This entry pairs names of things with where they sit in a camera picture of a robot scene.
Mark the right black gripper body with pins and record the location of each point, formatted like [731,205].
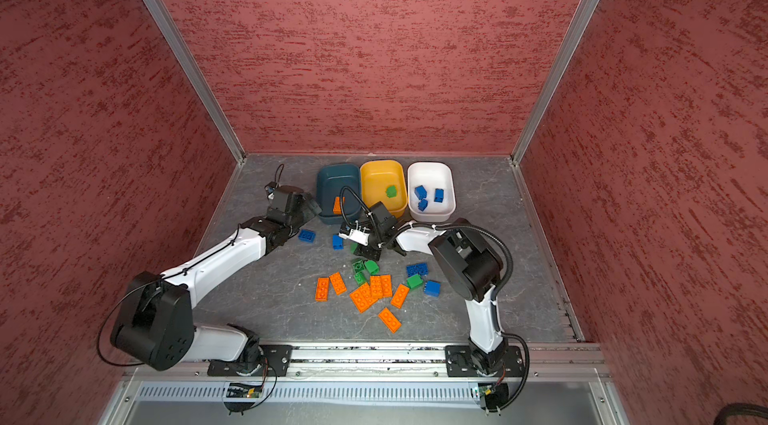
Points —
[376,243]

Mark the orange lego bottom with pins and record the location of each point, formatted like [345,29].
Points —
[389,320]

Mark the aluminium front rail frame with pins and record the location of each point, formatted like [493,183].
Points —
[373,373]

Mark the blue lego small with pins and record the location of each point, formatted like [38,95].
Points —
[439,195]

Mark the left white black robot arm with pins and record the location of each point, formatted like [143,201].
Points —
[153,322]

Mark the blue lego pair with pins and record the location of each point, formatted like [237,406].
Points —
[421,192]

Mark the right aluminium corner post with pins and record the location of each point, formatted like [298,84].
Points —
[572,38]

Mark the dark teal plastic bin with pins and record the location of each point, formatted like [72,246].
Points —
[343,180]

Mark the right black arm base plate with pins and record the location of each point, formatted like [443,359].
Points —
[469,361]

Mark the aluminium corner post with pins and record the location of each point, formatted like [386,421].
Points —
[572,38]
[173,37]

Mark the green lego tall centre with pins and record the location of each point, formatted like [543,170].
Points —
[360,278]

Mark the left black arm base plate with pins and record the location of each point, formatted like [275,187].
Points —
[270,360]

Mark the right circuit board with wires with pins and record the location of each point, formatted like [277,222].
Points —
[491,398]

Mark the left aluminium corner post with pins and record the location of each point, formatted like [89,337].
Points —
[173,37]

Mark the orange lego large centre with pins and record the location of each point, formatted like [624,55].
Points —
[363,298]

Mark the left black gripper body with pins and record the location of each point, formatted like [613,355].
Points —
[304,215]

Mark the orange lego pair centre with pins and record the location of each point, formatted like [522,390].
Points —
[380,286]

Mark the yellow plastic bin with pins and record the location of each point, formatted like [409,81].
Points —
[376,176]

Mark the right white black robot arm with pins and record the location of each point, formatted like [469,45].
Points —
[475,262]

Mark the left circuit board with wires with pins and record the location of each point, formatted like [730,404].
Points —
[242,397]

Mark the white plastic bin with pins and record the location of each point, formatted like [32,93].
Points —
[431,175]

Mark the circuit board with wires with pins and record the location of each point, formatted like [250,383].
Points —
[242,397]
[491,398]

